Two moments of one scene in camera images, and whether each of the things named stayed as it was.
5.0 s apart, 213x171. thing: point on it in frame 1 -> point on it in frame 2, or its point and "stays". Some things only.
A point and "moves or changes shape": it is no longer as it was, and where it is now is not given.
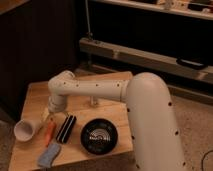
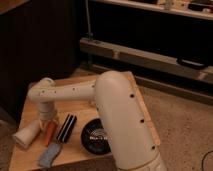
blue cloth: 48,155 stays
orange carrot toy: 50,131 stays
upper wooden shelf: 188,13 stays
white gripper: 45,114 -> 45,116
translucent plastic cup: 28,128 moves or changes shape
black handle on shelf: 191,64 stays
